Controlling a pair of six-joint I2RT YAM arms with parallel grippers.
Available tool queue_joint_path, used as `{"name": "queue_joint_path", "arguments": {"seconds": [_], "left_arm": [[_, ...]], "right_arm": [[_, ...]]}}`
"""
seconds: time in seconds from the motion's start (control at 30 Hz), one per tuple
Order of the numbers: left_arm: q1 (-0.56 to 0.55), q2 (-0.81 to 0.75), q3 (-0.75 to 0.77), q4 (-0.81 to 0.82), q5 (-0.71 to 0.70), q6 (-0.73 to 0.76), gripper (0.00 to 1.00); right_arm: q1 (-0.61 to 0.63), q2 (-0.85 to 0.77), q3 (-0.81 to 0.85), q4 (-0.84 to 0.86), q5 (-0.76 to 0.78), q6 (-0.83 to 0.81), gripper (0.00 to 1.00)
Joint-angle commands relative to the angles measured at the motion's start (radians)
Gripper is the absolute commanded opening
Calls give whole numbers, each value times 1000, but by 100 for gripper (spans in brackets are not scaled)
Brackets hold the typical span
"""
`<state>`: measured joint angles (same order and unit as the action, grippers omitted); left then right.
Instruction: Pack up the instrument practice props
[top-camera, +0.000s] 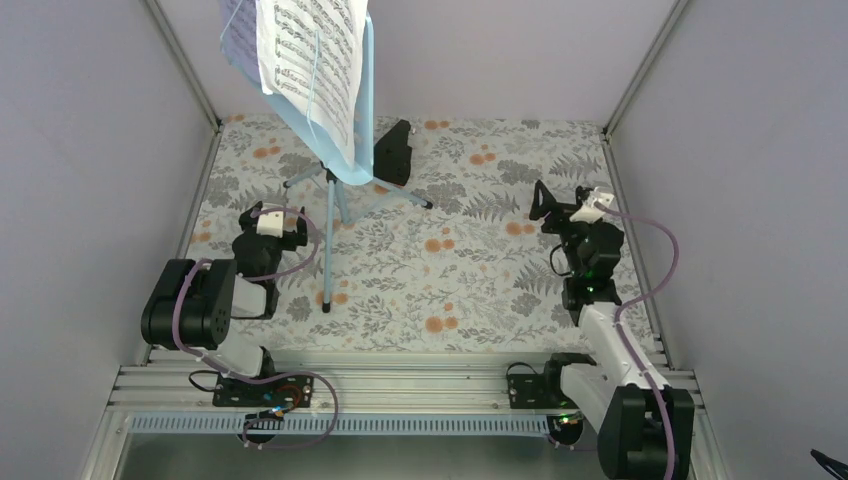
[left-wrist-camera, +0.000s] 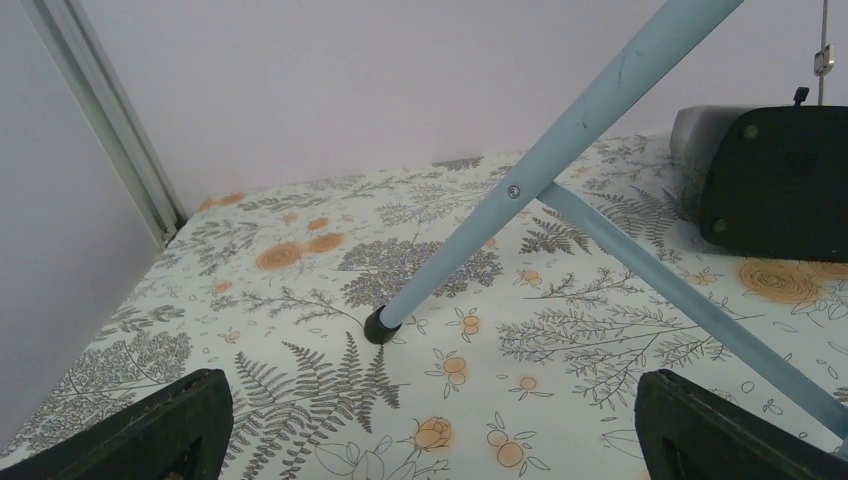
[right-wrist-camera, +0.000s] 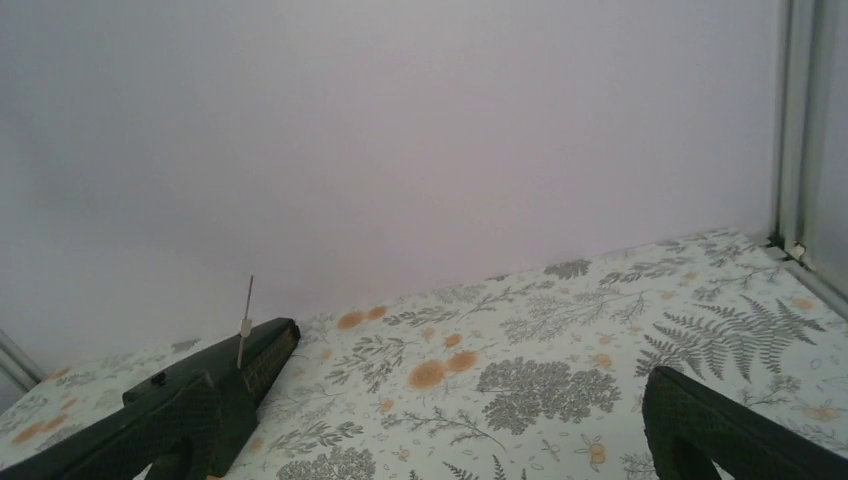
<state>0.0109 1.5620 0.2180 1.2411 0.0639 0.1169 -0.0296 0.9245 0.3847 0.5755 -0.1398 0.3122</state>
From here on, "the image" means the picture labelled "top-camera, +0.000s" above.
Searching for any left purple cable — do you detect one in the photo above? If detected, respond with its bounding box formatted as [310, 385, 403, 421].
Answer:
[170, 206, 340, 452]

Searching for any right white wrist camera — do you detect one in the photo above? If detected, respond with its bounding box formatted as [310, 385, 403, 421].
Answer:
[569, 186, 615, 224]

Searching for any black metronome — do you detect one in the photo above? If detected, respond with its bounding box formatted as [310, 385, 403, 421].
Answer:
[373, 120, 413, 186]

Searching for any light blue music stand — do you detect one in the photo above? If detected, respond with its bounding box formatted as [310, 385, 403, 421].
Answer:
[219, 1, 433, 312]

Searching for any black mounting plate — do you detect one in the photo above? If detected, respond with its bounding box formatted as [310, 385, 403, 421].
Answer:
[212, 375, 314, 410]
[507, 374, 568, 410]

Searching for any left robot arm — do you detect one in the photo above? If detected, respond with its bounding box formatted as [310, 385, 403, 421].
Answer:
[140, 202, 311, 405]

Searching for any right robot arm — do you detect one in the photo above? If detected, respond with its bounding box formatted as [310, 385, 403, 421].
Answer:
[529, 181, 695, 479]

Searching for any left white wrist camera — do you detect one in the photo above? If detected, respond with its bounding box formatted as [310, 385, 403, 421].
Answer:
[256, 210, 285, 238]

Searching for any light blue cable duct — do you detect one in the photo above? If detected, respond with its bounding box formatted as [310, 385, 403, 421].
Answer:
[127, 412, 548, 437]

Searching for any white sheet music page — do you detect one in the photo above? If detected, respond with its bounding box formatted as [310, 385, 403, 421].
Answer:
[256, 1, 368, 166]

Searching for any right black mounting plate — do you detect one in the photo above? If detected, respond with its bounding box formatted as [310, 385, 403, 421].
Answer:
[507, 374, 568, 410]

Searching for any aluminium rail base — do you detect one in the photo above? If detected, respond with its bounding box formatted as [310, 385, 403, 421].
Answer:
[79, 349, 730, 480]

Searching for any black object at corner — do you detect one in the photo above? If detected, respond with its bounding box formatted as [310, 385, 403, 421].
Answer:
[810, 449, 848, 480]

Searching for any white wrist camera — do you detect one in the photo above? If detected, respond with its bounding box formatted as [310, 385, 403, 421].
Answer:
[569, 186, 615, 224]
[256, 210, 285, 238]

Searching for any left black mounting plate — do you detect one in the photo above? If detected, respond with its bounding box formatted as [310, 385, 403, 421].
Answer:
[212, 375, 314, 410]

